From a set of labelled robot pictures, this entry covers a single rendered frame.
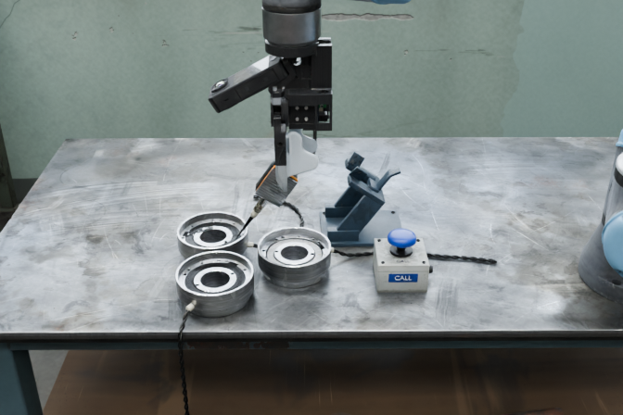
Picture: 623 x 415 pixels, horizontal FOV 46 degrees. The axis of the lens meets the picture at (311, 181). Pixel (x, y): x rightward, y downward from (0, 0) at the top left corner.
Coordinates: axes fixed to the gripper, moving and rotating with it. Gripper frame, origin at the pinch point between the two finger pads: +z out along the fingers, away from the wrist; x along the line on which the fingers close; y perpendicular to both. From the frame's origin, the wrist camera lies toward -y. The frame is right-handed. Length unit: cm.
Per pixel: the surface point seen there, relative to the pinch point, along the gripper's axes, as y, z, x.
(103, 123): -68, 58, 158
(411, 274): 17.7, 10.1, -10.0
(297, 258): 2.2, 12.5, -2.0
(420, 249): 19.6, 8.7, -6.1
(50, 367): -67, 93, 66
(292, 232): 1.6, 9.7, 0.9
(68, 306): -28.8, 12.9, -11.6
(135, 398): -24.1, 37.9, -3.3
